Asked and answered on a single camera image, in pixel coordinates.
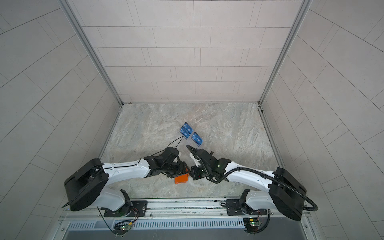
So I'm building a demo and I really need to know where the aluminium mounting rail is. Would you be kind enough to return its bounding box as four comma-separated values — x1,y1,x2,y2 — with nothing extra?
63,192,285,219

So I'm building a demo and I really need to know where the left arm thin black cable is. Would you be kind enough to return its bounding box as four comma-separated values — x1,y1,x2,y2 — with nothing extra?
61,135,184,209

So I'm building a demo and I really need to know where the green circuit board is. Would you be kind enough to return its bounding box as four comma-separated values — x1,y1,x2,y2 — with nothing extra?
243,218,261,234
113,221,133,236

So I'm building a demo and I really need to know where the left green circuit board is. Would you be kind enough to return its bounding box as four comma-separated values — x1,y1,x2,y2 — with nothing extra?
113,221,133,236

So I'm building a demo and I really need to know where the black corrugated cable conduit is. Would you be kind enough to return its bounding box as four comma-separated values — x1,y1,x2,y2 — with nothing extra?
185,144,319,234

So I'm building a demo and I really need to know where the orange leather card holder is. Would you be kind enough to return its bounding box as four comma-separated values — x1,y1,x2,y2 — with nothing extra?
175,174,189,184

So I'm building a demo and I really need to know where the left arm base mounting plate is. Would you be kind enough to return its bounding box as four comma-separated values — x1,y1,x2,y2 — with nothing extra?
101,201,148,218

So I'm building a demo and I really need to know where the blue vip card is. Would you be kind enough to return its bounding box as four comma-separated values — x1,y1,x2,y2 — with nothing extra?
180,127,191,140
192,132,203,147
183,122,194,134

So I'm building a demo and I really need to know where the blue VIP card back left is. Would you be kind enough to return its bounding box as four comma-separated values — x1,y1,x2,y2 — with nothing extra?
183,122,194,134

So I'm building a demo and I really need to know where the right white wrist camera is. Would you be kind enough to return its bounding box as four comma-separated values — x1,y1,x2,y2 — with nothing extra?
190,153,200,167

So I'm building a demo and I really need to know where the blue VIP card back right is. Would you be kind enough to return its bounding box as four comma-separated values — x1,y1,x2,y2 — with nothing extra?
192,132,203,147

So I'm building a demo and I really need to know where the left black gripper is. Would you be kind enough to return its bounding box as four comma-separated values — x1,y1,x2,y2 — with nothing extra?
161,161,191,179

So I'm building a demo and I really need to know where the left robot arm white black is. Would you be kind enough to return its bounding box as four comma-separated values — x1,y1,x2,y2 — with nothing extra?
64,147,190,214

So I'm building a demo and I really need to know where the clear acrylic card display stand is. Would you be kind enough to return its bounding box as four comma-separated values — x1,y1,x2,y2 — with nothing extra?
179,124,204,147

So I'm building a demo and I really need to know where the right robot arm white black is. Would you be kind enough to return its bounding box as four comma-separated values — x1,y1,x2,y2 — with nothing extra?
187,145,306,221

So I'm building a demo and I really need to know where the right green circuit board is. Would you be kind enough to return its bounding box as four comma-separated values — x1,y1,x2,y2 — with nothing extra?
243,218,261,234

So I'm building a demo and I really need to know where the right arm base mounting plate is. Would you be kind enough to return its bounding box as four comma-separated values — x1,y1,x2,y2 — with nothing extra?
221,199,268,216

